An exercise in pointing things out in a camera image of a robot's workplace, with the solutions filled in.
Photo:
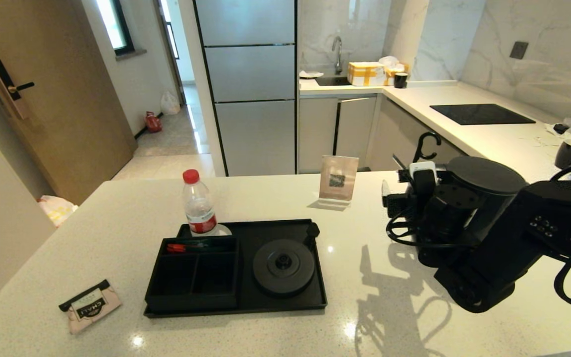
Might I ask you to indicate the black compartment organizer box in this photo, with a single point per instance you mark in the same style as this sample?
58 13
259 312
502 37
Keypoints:
191 301

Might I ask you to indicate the pink and black tea sachet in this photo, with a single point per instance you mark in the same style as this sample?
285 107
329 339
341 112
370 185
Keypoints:
91 307

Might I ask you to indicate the acrylic QR code sign stand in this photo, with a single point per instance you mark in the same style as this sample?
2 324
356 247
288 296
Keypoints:
338 179

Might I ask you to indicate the silver refrigerator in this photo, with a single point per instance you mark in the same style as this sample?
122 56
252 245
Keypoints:
251 74

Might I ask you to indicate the crumpled white bag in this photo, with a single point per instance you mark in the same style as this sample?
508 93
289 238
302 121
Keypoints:
389 61

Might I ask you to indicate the white and yellow plastic bag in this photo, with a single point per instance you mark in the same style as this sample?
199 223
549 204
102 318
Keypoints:
57 211

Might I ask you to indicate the black round kettle base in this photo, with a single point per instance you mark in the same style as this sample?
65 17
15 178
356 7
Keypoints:
275 277

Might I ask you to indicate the white dish by sink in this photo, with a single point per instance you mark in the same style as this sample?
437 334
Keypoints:
311 74

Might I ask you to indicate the small black cup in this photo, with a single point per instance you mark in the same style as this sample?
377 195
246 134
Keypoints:
401 80

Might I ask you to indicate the chrome sink faucet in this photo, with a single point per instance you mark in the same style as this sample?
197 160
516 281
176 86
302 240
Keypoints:
338 52

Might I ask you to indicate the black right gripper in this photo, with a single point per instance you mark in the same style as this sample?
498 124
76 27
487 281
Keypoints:
404 198

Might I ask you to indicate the black induction cooktop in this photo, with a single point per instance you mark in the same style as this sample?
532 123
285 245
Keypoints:
481 114

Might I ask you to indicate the black serving tray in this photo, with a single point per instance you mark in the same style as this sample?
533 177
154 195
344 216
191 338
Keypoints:
246 307

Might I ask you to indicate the black framed window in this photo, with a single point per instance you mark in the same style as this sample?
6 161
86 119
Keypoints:
117 25

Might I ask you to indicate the red-capped water bottle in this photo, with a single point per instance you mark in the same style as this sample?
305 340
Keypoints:
199 207

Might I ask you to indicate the cardboard box with yellow tape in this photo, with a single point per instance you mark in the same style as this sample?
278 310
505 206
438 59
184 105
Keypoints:
366 74

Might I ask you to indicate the small yellow taped box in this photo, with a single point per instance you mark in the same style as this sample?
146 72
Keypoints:
395 76

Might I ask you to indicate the grey kitchen cabinet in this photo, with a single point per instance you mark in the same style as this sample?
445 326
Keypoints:
355 126

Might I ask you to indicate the kitchen sink basin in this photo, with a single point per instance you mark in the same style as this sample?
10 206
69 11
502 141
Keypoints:
333 81

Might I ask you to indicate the wooden door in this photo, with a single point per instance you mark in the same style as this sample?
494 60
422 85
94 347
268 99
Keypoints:
67 99

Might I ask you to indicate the black electric kettle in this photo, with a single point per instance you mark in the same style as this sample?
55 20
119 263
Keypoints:
488 173

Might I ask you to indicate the grey wall socket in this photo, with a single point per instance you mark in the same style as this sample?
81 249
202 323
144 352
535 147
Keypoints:
519 50

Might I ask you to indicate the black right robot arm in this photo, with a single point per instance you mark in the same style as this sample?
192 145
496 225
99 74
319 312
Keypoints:
513 248

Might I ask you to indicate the black mug white inside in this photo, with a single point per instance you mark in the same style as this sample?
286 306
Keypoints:
567 156

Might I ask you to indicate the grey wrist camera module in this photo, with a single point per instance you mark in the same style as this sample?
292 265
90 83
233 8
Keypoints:
423 167

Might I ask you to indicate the red bag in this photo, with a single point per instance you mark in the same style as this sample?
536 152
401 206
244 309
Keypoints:
153 123

